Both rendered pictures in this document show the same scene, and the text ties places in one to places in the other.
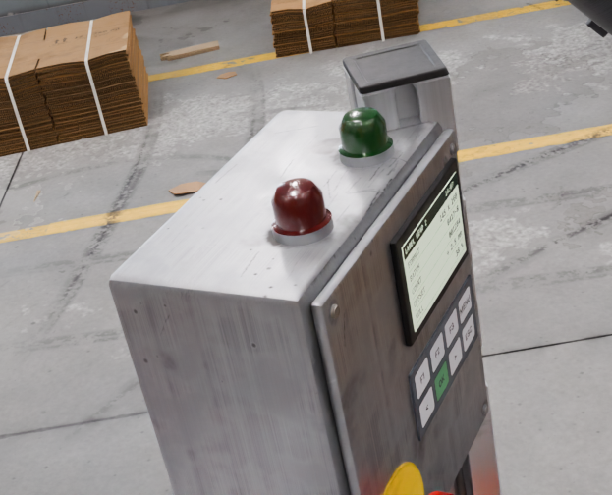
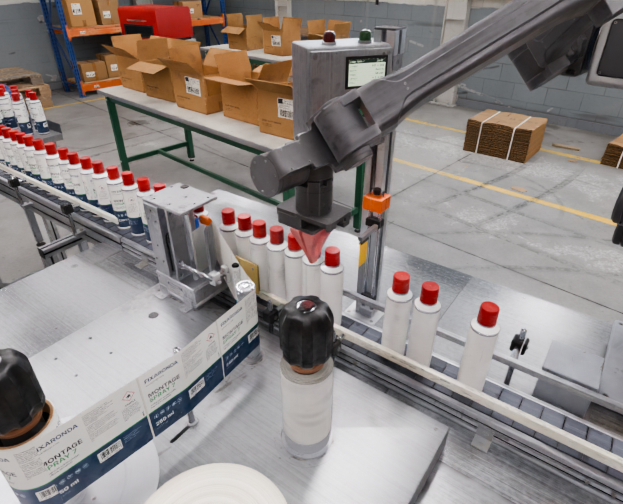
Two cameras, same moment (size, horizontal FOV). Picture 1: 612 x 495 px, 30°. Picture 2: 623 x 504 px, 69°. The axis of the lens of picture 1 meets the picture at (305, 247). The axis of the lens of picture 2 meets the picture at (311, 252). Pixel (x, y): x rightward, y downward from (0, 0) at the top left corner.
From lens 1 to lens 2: 0.62 m
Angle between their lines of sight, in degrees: 34
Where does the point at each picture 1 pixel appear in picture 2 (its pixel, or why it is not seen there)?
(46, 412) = (411, 225)
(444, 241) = (372, 72)
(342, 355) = (315, 69)
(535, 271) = not seen: outside the picture
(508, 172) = not seen: outside the picture
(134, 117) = (521, 158)
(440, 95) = (392, 36)
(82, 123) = (500, 151)
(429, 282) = (360, 78)
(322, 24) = not seen: outside the picture
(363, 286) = (330, 59)
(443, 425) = not seen: hidden behind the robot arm
